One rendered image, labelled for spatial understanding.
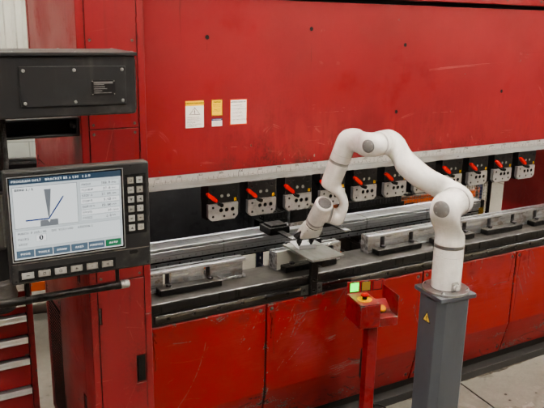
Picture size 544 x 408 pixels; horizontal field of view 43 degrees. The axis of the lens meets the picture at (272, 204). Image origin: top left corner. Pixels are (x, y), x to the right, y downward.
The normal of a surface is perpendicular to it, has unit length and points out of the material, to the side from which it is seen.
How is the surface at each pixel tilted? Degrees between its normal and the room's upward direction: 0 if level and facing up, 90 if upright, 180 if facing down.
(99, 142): 90
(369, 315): 90
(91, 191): 90
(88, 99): 90
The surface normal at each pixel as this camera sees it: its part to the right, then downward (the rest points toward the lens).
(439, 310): -0.36, 0.23
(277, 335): 0.50, 0.23
